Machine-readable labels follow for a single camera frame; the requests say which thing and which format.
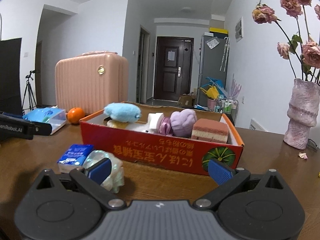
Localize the dried pink roses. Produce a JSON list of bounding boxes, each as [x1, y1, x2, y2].
[[252, 0, 320, 84]]

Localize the grey refrigerator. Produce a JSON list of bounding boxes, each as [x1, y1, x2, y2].
[[196, 33, 229, 107]]

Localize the lilac fluffy headband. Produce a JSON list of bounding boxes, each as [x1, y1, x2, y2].
[[170, 109, 197, 138]]

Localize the brown layered sponge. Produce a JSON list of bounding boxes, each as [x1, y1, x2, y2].
[[191, 119, 229, 144]]

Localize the orange fruit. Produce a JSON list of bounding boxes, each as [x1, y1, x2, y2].
[[67, 107, 85, 125]]

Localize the black paper bag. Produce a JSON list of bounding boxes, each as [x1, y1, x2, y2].
[[0, 38, 22, 116]]

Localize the white flat panel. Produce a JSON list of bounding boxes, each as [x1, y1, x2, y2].
[[249, 119, 266, 132]]

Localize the fallen rose petal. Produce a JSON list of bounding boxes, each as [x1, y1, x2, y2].
[[298, 153, 308, 160]]

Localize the black camera tripod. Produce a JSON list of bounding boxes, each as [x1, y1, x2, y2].
[[22, 70, 37, 114]]

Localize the white round sponge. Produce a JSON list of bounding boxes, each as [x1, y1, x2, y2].
[[148, 113, 164, 133]]

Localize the pink ceramic vase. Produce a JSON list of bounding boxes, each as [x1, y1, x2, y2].
[[284, 78, 319, 150]]

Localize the cardboard box on floor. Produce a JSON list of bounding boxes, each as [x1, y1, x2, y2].
[[177, 94, 196, 108]]

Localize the yellow white hamster plush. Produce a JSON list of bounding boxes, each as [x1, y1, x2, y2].
[[105, 119, 159, 134]]

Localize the blue tissue package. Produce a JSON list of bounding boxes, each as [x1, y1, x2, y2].
[[23, 107, 67, 135]]

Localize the iridescent white shower cap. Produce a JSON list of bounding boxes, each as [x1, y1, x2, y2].
[[82, 150, 124, 193]]

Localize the wire rack with bottles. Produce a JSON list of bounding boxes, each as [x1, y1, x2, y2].
[[215, 95, 239, 122]]

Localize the pink ribbed suitcase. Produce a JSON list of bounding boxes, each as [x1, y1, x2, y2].
[[55, 51, 129, 114]]

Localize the blue tissue pocket pack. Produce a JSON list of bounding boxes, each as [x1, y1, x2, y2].
[[57, 144, 94, 173]]

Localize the red cardboard box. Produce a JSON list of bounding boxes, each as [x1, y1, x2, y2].
[[80, 110, 244, 175]]

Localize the dark brown door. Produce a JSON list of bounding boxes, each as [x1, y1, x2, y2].
[[153, 36, 194, 101]]

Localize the light blue plush toy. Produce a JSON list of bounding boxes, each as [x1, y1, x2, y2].
[[104, 102, 141, 123]]

